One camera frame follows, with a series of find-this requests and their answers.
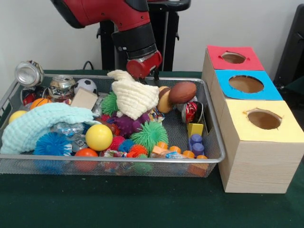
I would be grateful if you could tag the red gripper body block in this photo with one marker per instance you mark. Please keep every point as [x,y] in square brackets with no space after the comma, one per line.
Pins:
[145,66]

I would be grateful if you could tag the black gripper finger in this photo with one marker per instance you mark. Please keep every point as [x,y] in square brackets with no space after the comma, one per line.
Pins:
[143,81]
[156,74]

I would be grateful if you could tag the cream waffle cloth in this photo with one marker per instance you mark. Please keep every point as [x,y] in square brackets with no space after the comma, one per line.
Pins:
[135,97]

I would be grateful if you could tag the crushed silver drink can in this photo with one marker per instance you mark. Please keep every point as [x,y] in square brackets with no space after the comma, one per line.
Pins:
[29,74]

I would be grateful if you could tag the mint green cloth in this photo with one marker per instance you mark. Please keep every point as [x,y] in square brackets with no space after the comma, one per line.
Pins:
[35,123]

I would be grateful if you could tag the shallow clear mesh bin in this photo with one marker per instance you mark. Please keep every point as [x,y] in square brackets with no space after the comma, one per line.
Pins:
[118,166]

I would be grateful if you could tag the wooden three-hole box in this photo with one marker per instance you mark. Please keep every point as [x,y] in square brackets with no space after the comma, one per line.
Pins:
[256,166]

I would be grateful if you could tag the brown football toy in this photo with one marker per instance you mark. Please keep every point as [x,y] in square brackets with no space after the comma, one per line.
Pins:
[183,92]

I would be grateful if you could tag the green spiky ball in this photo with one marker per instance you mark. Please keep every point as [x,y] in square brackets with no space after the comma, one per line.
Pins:
[149,135]
[109,104]

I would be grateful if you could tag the black white soccer ball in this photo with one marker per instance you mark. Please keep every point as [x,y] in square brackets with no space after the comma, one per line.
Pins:
[86,85]

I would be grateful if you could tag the smooth yellow ball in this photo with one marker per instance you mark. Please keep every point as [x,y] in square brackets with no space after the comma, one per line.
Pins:
[99,137]

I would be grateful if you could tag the orange basketball toy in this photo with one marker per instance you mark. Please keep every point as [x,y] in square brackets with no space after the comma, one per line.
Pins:
[40,102]

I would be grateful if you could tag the blue spiky ball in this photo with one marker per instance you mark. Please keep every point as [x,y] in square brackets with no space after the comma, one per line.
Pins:
[52,145]

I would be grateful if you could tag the dark green table cloth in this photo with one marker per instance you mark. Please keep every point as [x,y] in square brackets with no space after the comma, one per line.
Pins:
[142,204]

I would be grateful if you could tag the yellow tennis ball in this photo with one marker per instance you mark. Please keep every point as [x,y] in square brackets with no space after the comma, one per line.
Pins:
[15,116]

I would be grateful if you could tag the black upright stand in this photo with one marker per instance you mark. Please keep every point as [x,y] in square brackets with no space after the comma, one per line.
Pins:
[292,47]

